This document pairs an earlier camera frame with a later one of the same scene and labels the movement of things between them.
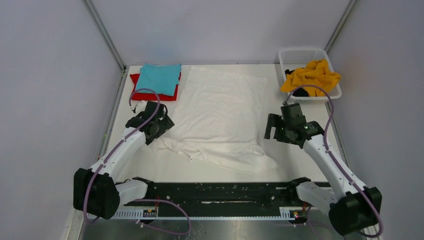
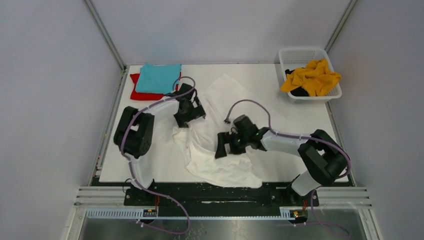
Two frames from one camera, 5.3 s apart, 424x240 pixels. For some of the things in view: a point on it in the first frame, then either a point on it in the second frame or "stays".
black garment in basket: x=299 y=92 stays
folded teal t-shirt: x=161 y=78 stays
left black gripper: x=165 y=124 -> x=197 y=112
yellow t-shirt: x=316 y=73 stays
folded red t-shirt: x=143 y=96 stays
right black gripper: x=278 y=127 -> x=224 y=144
